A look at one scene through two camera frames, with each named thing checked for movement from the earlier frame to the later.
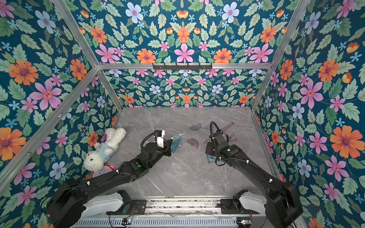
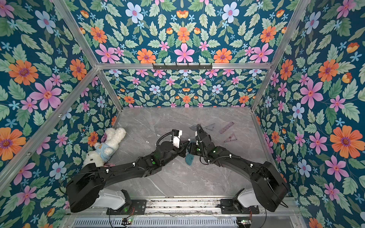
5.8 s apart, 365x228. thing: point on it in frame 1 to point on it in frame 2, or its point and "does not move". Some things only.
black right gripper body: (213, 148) to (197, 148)
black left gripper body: (165, 150) to (179, 151)
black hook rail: (182, 67) does not move
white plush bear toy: (94, 160) does not move
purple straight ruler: (229, 125) does not move
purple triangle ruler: (234, 137) does not move
